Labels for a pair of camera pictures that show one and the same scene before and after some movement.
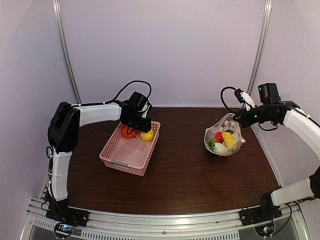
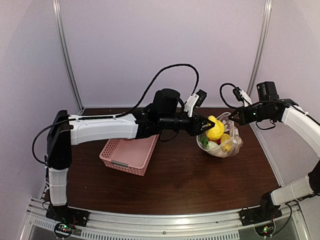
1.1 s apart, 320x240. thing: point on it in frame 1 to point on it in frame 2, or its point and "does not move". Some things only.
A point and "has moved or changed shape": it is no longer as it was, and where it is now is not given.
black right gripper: (245, 122) does not move
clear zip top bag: (224, 138) has moved or changed shape
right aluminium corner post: (261, 45) does not move
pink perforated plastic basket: (131, 155) does not move
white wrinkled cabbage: (217, 147) has moved or changed shape
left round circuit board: (63, 229) does not move
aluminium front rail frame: (39, 225) does not move
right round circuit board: (265, 229) does not move
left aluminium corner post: (56, 11) does not move
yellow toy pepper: (147, 136) has moved or changed shape
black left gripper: (145, 127) to (195, 128)
